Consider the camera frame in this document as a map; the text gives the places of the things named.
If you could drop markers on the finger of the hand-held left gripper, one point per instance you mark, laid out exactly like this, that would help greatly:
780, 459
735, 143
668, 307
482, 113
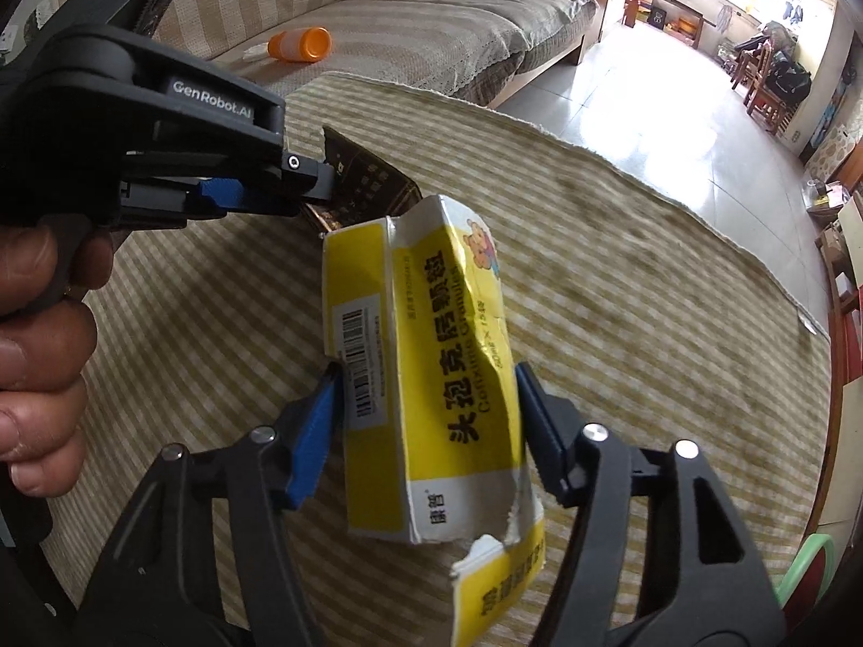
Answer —
307, 175
219, 194

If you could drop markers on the person's left hand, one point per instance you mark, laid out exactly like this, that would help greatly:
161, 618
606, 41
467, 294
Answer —
47, 350

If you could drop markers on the long low television cabinet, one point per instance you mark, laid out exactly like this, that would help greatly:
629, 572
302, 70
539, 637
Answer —
843, 283

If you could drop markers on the orange capped plastic bottle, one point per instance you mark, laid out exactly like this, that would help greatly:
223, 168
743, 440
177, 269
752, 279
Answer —
303, 44

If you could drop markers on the green bin with red bag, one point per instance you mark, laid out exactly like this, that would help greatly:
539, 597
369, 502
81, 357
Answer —
809, 556

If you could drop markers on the black bag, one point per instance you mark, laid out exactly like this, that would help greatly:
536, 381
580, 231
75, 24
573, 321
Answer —
789, 74

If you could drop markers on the yellow medicine box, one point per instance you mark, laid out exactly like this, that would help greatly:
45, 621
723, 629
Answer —
438, 350

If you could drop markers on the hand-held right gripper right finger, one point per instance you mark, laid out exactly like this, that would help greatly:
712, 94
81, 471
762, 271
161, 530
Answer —
539, 431

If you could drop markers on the sofa with striped beige cover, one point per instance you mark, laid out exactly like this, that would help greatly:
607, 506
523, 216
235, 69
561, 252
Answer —
404, 34

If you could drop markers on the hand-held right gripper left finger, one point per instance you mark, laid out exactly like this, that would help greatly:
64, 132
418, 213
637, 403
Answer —
313, 438

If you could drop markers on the white tissue packet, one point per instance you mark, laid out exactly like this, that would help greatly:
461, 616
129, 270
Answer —
255, 52

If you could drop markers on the striped beige table cloth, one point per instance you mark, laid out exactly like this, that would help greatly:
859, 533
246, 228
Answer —
640, 283

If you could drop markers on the wooden chair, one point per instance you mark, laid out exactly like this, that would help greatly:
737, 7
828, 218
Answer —
758, 98

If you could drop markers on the dark cigarette box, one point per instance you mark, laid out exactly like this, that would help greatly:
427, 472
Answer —
364, 182

